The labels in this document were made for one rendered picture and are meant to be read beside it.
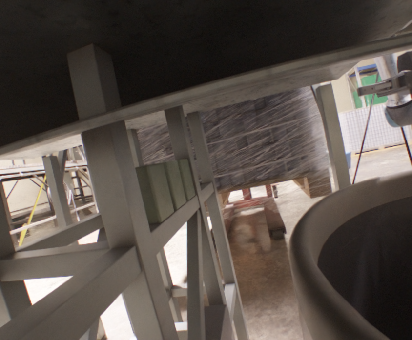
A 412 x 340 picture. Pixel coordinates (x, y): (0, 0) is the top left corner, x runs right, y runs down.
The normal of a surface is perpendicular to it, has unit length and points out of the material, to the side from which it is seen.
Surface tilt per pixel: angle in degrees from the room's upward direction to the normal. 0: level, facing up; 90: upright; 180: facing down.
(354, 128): 90
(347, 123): 91
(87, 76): 90
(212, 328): 0
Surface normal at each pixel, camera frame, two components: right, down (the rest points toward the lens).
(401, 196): 0.04, 0.01
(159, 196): 0.96, -0.20
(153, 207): -0.17, 0.08
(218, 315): -0.22, -0.98
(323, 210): 0.67, -0.32
